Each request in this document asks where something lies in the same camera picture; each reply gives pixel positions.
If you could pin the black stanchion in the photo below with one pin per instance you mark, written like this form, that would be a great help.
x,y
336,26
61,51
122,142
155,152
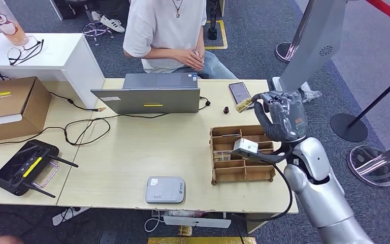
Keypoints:
x,y
349,128

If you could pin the person's left hand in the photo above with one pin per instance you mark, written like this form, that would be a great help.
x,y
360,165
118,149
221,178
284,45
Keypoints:
x,y
200,54

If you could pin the worn yellow floor tape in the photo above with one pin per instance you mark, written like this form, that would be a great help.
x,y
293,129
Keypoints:
x,y
198,240

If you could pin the brown cardboard box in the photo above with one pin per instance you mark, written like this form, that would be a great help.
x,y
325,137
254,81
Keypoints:
x,y
10,101

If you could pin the person's right forearm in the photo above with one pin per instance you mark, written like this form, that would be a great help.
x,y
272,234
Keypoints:
x,y
151,55

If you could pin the card in organizer slot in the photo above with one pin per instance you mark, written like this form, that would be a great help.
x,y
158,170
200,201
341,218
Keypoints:
x,y
222,156

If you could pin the white plate under desk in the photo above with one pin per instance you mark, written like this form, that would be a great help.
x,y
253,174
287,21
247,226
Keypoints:
x,y
195,222

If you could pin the tall kiosk stand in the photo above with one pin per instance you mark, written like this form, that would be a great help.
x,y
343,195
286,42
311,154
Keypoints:
x,y
316,40

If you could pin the black stand leg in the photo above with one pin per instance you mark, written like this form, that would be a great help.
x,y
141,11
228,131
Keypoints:
x,y
212,33

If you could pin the black device with antennas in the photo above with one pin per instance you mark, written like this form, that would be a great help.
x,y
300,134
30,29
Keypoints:
x,y
20,168

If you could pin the person's right hand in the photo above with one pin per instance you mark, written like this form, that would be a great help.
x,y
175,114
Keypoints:
x,y
188,60

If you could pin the white counter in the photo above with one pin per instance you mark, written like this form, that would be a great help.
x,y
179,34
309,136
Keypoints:
x,y
47,57

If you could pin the wooden card organizer box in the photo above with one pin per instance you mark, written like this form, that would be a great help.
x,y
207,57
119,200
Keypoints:
x,y
228,171

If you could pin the chrome chair base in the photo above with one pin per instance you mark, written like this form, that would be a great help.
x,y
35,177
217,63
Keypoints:
x,y
95,29

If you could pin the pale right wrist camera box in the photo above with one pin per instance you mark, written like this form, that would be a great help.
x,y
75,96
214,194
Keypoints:
x,y
245,146

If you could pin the clear plastic wrap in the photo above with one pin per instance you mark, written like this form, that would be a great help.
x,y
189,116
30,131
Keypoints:
x,y
312,95

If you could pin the person's left forearm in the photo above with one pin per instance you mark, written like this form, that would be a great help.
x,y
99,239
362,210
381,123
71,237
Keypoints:
x,y
200,40

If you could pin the small dark knob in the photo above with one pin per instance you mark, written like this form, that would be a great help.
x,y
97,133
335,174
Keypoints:
x,y
226,110

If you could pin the white power strip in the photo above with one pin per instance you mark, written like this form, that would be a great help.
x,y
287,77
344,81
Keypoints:
x,y
63,219

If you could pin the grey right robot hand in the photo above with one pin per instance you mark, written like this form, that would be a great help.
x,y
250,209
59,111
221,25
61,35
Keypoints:
x,y
286,114

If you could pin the black framed glasses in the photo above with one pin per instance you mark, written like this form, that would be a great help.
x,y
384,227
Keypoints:
x,y
16,54

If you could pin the black smartphone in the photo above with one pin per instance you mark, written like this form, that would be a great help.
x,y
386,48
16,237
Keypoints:
x,y
238,92

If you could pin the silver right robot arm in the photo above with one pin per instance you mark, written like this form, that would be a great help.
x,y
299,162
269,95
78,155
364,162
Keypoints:
x,y
319,202

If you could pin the grey laptop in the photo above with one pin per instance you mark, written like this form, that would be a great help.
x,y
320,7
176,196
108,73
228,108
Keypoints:
x,y
148,100

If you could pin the white black-striped shoe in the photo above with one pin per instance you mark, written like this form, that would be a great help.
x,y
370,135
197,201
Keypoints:
x,y
112,23
96,16

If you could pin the snowman print cup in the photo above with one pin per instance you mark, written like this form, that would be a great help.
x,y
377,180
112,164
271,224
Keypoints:
x,y
6,23

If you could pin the chrome stanchion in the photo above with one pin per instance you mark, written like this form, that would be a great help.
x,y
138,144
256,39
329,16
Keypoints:
x,y
284,52
373,166

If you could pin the grey card reader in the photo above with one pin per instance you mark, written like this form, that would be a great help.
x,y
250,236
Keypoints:
x,y
164,190

